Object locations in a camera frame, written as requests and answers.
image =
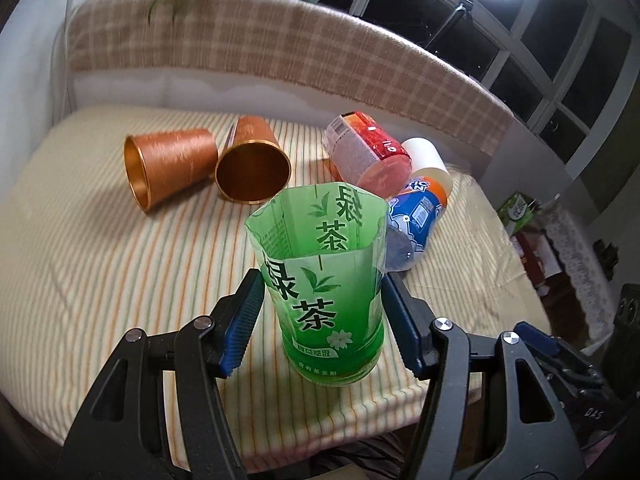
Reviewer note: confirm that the plaid sofa back cover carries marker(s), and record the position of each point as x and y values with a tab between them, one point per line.
290	41

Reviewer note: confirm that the green tea bottle cup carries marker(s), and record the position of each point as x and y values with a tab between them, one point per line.
321	249

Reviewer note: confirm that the striped cushion mat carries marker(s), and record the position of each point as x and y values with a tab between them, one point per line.
81	264

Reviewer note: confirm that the orange cup lying left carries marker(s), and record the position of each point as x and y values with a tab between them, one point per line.
162	164

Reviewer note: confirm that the orange cup lying right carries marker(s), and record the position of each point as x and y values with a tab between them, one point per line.
252	167

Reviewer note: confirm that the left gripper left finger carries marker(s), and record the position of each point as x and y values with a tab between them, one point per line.
120	431

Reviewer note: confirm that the blue bottle cup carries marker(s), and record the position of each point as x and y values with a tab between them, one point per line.
413	214

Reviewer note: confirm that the orange cup lying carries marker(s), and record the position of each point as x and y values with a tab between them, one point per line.
252	167
162	164

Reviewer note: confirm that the white plastic cup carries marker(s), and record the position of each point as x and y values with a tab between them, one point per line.
426	162

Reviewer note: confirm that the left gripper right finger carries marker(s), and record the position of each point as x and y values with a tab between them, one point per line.
522	431

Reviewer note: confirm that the red bottle cup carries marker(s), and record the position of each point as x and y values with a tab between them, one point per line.
365	155

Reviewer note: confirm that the green paper bag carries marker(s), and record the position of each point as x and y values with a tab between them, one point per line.
517	211

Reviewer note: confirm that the lace covered side table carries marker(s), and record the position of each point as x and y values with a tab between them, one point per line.
593	290

